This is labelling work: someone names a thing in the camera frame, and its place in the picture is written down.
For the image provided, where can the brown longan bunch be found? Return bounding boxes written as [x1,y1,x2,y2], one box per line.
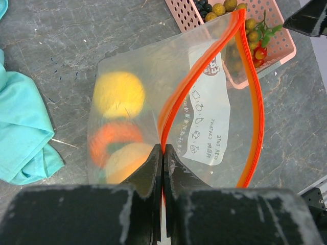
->
[195,9,258,80]

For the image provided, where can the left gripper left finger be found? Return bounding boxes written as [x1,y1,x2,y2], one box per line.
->
[1,144,163,244]

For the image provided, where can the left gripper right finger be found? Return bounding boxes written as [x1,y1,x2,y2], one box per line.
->
[163,144,324,244]

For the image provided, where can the pink plastic basket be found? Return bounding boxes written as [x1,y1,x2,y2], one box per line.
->
[165,0,297,90]

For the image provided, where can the yellow orange peach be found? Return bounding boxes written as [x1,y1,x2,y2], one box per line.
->
[105,142,153,184]

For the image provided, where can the clear zip top bag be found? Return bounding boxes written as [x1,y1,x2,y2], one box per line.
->
[87,25,265,188]

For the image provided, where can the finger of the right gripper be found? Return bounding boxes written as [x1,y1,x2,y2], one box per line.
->
[283,0,326,37]

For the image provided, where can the dark grape bunch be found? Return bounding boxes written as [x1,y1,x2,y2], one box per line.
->
[193,0,212,19]

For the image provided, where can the teal cloth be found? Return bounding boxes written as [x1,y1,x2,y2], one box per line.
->
[0,0,66,186]

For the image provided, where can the yellow lemon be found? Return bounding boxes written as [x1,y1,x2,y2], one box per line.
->
[93,71,146,119]

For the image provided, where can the orange persimmon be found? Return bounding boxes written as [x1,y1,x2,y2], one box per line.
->
[89,121,143,168]

